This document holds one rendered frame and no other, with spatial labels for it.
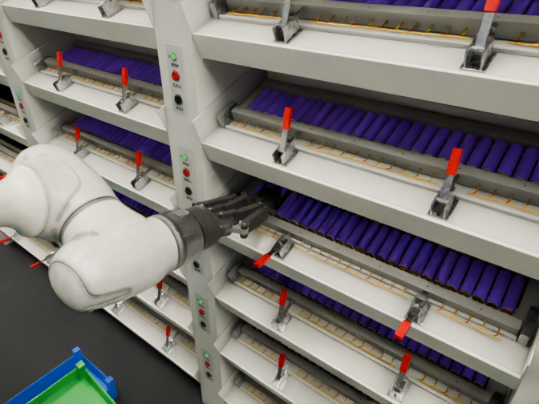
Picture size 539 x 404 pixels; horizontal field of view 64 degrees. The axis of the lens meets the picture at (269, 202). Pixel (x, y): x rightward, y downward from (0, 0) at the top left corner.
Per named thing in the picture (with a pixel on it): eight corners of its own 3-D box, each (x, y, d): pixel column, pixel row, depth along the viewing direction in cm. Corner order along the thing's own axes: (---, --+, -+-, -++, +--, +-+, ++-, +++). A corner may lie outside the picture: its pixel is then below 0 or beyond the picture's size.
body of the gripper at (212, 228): (207, 220, 66) (245, 204, 73) (169, 204, 70) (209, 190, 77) (205, 262, 69) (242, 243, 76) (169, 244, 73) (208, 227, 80)
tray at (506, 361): (515, 390, 62) (529, 365, 55) (214, 240, 94) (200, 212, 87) (553, 284, 71) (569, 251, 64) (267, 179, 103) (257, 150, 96)
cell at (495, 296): (511, 278, 68) (497, 311, 65) (498, 274, 69) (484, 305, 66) (512, 272, 67) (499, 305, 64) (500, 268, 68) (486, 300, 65)
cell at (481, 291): (496, 273, 69) (483, 305, 67) (485, 268, 70) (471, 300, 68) (499, 267, 68) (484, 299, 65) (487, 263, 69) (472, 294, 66)
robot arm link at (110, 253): (191, 243, 60) (135, 186, 65) (89, 288, 48) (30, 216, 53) (172, 291, 66) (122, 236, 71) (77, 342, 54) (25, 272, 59)
